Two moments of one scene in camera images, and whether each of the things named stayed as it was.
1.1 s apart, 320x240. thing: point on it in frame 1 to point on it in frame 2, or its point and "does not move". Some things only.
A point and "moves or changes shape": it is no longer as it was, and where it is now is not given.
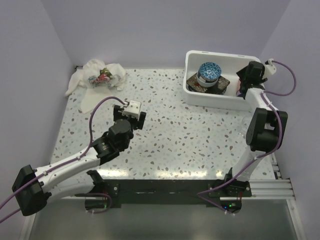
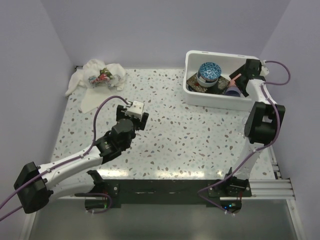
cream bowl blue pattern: (204, 82) does not move
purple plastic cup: (239, 94) moves or changes shape
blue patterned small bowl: (210, 71) does not move
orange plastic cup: (238, 85) moves or changes shape
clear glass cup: (243, 123) does not move
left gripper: (118, 115) does not move
